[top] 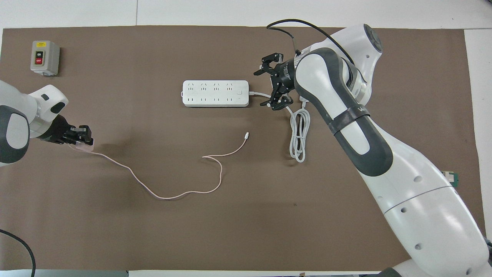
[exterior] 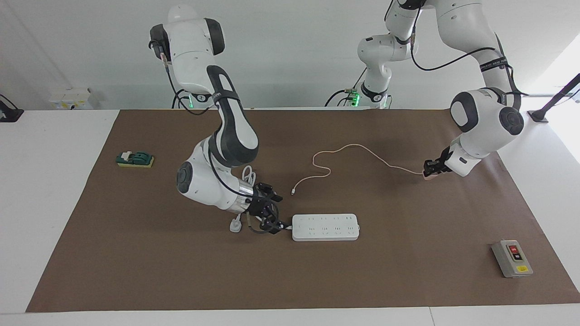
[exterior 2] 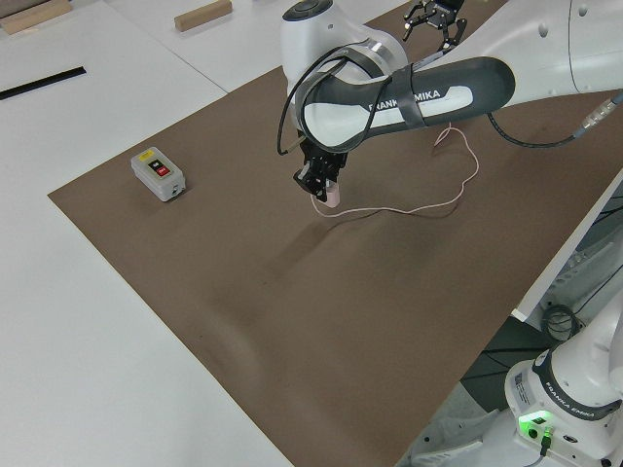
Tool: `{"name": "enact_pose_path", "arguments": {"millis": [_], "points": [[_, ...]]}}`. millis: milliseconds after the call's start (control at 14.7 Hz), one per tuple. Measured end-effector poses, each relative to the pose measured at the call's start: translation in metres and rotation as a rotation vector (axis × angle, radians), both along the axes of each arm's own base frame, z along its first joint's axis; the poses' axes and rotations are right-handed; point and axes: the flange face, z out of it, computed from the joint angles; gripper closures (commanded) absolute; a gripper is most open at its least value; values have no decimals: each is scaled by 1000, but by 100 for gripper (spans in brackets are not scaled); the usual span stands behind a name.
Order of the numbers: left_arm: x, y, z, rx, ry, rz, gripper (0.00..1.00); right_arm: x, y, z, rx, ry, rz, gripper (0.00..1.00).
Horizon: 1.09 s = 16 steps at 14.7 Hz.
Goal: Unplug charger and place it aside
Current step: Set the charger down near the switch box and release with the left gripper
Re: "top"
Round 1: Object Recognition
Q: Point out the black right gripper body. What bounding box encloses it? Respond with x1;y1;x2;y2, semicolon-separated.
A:
271;62;296;98

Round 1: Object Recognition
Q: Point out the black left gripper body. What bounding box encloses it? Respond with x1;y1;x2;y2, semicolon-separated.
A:
40;115;79;145

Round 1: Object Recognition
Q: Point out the white power strip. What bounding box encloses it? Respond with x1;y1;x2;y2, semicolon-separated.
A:
181;80;249;108

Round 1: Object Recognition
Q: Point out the pink charging cable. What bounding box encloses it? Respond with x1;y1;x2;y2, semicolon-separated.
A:
90;132;250;200

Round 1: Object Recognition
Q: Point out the brown table mat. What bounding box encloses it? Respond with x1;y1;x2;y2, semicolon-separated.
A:
0;26;485;272

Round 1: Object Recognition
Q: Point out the white power cord with plug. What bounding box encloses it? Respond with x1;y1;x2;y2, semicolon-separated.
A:
248;91;310;163

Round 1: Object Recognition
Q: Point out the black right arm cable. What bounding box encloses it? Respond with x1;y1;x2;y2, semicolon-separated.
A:
266;19;354;64

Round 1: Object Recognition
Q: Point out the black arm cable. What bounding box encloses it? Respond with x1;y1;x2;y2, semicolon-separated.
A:
266;19;354;64
0;229;36;277

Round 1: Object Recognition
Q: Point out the grey push button switch box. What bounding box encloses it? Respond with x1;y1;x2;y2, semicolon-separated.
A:
30;40;60;76

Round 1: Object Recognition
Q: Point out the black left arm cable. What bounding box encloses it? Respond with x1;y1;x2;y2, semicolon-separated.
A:
0;229;36;277

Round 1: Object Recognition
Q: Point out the green knife switch yellow base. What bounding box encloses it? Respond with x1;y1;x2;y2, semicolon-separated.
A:
442;171;459;189

